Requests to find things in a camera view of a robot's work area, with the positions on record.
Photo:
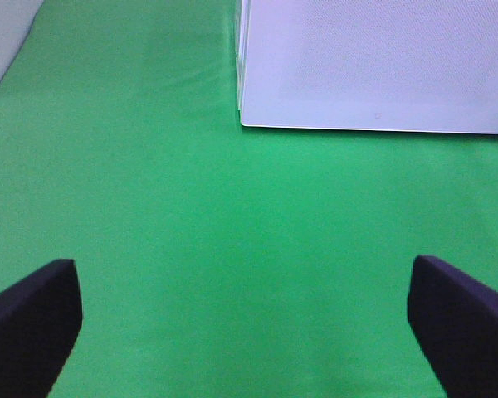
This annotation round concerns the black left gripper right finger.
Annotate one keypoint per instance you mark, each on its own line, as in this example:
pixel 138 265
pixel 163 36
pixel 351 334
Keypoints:
pixel 454 318

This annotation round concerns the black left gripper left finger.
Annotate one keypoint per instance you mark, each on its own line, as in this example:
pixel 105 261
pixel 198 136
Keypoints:
pixel 40 320

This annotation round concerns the white microwave door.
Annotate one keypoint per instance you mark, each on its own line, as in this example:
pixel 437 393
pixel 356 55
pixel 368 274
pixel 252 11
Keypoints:
pixel 411 66

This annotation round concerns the green table cloth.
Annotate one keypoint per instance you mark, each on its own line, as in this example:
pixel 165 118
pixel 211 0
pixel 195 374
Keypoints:
pixel 217 260

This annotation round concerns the white microwave oven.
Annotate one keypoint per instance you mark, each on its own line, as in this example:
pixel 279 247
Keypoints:
pixel 242 15

